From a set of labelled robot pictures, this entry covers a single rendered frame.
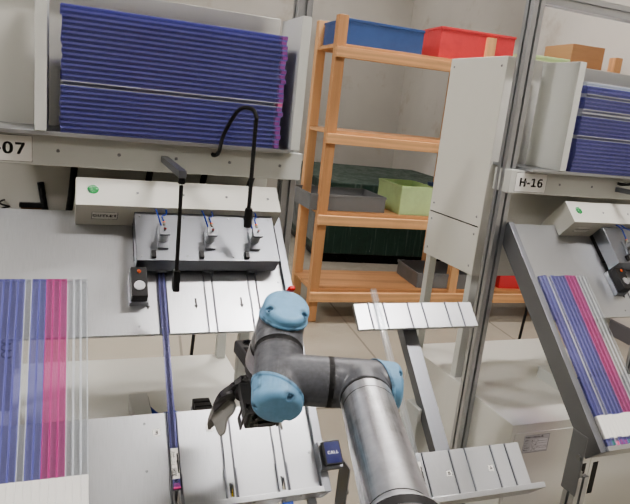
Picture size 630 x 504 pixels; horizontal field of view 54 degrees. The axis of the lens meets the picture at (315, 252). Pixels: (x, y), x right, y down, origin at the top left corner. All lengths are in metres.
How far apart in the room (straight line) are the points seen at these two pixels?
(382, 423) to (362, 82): 8.74
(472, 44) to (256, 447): 3.74
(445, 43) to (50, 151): 3.46
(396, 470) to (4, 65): 1.33
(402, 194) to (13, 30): 3.29
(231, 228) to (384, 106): 8.07
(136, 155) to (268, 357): 0.77
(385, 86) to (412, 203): 5.10
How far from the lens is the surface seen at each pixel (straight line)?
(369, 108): 9.44
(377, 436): 0.76
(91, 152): 1.54
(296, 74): 1.58
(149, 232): 1.50
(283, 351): 0.92
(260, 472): 1.38
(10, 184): 1.71
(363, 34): 4.32
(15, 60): 1.69
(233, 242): 1.52
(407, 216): 4.53
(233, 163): 1.58
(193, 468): 1.35
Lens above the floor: 1.50
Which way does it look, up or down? 13 degrees down
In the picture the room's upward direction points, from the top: 6 degrees clockwise
